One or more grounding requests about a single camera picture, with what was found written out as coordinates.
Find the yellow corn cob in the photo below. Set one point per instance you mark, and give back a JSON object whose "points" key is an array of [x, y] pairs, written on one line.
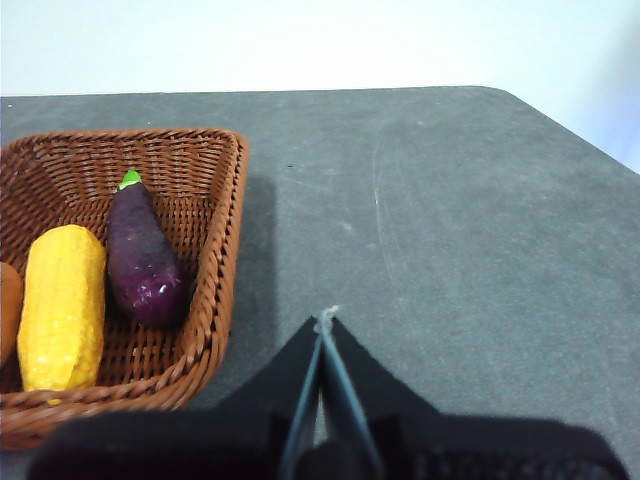
{"points": [[62, 310]]}

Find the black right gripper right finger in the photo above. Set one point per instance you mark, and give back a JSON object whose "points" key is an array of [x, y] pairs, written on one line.
{"points": [[475, 450]]}

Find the brown woven wicker basket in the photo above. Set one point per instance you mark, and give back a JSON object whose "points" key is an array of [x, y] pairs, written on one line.
{"points": [[200, 200]]}

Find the purple eggplant with green stem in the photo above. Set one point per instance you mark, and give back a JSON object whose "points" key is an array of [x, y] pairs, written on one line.
{"points": [[142, 260]]}

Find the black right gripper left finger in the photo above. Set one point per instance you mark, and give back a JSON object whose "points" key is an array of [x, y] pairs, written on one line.
{"points": [[175, 445]]}

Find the brown potato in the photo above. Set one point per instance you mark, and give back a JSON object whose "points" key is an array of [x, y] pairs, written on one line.
{"points": [[10, 315]]}

